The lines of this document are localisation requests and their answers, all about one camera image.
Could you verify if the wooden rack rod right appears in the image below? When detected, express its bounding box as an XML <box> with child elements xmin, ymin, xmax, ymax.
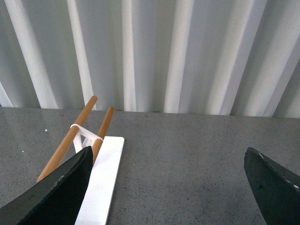
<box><xmin>92</xmin><ymin>106</ymin><xmax>114</xmax><ymax>164</ymax></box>

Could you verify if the wooden rack rod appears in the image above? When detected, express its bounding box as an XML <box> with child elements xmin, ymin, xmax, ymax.
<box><xmin>37</xmin><ymin>96</ymin><xmax>98</xmax><ymax>182</ymax></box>
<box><xmin>92</xmin><ymin>106</ymin><xmax>114</xmax><ymax>164</ymax></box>

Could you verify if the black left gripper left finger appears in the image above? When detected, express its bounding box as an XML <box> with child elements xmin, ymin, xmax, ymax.
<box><xmin>0</xmin><ymin>146</ymin><xmax>93</xmax><ymax>225</ymax></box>

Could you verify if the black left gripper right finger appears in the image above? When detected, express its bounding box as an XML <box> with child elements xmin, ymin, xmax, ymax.
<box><xmin>244</xmin><ymin>148</ymin><xmax>300</xmax><ymax>225</ymax></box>

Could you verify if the white towel rack base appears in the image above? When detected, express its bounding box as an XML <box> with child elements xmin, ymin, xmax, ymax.
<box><xmin>75</xmin><ymin>136</ymin><xmax>125</xmax><ymax>225</ymax></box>

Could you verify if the white rack bracket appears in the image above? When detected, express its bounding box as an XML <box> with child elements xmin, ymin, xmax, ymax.
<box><xmin>71</xmin><ymin>124</ymin><xmax>103</xmax><ymax>153</ymax></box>

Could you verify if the wooden rack rod left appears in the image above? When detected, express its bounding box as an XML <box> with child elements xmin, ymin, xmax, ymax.
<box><xmin>37</xmin><ymin>96</ymin><xmax>98</xmax><ymax>182</ymax></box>

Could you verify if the white pleated curtain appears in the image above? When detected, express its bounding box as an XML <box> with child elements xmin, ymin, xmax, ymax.
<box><xmin>0</xmin><ymin>0</ymin><xmax>300</xmax><ymax>118</ymax></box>

